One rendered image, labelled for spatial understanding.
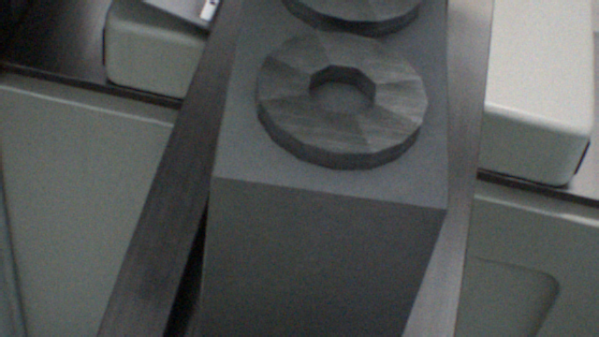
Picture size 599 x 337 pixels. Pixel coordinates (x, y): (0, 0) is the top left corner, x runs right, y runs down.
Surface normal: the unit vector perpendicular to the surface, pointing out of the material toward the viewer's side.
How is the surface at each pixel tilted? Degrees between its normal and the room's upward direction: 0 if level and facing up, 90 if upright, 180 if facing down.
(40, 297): 90
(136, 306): 0
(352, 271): 90
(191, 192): 0
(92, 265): 90
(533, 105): 0
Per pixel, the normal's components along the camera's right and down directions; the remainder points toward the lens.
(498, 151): -0.19, 0.73
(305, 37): 0.12, -0.65
